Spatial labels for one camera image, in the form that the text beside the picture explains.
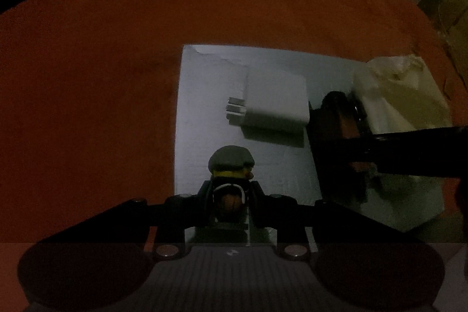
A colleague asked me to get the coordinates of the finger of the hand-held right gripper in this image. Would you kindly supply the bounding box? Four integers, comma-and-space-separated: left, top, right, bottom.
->
319, 91, 370, 144

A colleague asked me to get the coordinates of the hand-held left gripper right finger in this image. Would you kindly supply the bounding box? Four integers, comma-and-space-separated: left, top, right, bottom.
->
248, 181, 429, 258

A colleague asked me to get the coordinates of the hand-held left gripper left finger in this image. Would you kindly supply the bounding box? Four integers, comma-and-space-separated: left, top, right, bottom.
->
37, 180, 217, 258

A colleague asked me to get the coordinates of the toy figure with grey cap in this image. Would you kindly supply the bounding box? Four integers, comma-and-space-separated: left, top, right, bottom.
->
208, 146, 256, 225

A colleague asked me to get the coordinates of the white power adapter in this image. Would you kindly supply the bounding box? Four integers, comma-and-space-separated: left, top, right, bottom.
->
226, 69, 311, 132

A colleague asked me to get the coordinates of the beige tissue pack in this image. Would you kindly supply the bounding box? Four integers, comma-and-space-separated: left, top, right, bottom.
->
350, 54, 454, 137

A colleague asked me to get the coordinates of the orange cloth desktop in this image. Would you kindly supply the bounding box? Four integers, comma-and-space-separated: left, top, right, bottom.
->
0, 0, 468, 298

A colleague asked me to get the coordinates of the white paper sheet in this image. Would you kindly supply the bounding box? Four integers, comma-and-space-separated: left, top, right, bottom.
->
173, 44, 445, 247

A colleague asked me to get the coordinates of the cardboard box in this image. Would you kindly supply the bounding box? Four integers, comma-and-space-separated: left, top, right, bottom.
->
420, 0, 468, 46

